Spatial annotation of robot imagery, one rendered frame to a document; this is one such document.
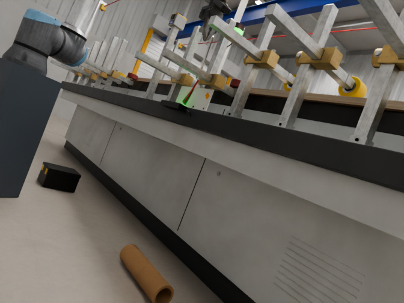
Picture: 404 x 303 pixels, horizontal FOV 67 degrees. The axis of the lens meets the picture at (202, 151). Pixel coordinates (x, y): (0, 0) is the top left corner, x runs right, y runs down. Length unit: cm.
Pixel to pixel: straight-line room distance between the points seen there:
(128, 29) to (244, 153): 862
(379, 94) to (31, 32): 140
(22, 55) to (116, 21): 792
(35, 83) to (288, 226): 124
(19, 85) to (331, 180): 130
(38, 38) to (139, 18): 816
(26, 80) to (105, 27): 787
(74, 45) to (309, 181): 133
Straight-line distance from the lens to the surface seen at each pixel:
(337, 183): 89
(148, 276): 117
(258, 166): 104
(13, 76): 155
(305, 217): 114
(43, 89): 163
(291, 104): 102
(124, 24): 952
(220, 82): 135
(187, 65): 129
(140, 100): 181
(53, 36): 168
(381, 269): 104
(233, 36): 111
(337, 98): 120
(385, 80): 92
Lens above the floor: 54
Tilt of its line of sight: level
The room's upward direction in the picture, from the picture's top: 21 degrees clockwise
